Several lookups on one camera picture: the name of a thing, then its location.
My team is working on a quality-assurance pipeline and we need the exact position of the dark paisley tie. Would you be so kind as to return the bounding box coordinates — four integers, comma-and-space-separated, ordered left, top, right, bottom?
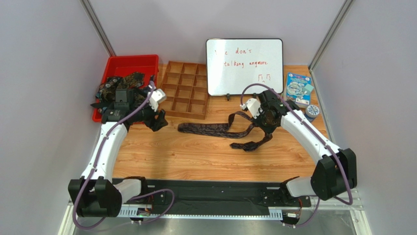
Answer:
177, 111, 273, 152

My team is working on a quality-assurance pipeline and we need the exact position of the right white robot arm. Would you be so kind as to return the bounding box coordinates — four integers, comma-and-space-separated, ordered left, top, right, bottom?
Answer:
241, 90, 357, 201

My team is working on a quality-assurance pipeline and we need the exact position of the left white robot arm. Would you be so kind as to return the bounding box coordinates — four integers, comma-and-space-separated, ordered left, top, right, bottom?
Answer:
68, 86, 167, 217

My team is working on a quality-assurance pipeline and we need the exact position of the pile of patterned ties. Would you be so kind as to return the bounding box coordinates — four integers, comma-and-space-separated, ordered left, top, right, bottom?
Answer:
90, 71, 150, 114

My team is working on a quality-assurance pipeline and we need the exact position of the blue packaged item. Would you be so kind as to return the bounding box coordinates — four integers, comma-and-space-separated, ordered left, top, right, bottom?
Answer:
284, 72, 314, 108

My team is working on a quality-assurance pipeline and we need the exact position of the brown compartment tray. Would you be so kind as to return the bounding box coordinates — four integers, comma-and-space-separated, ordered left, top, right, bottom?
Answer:
160, 61, 209, 120

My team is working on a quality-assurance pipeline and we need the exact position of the whiteboard with red writing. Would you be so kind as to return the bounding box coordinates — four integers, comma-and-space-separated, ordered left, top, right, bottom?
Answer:
206, 38, 284, 96

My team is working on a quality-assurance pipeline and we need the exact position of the red plastic bin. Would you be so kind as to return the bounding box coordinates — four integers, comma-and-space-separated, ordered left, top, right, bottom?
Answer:
92, 54, 160, 125

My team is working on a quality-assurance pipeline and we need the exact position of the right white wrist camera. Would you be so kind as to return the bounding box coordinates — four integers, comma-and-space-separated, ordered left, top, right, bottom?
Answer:
244, 98, 263, 119

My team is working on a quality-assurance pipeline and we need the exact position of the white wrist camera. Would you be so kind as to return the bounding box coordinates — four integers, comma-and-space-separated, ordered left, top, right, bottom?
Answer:
148, 89, 167, 112
244, 98, 263, 119

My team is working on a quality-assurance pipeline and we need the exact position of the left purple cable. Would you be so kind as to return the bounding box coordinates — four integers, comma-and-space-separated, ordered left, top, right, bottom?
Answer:
72, 80, 175, 231

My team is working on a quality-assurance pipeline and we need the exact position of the purple cable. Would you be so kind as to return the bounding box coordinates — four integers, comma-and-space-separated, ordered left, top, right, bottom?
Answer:
240, 83, 354, 228
72, 80, 175, 231

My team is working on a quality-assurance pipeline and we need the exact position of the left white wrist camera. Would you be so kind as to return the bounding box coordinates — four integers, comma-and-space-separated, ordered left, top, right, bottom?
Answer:
148, 89, 167, 112

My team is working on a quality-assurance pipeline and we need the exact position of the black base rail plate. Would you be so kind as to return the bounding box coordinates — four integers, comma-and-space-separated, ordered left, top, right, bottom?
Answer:
134, 179, 311, 217

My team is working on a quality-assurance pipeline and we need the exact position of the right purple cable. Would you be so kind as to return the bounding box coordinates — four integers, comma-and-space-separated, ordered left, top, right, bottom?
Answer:
240, 83, 354, 228

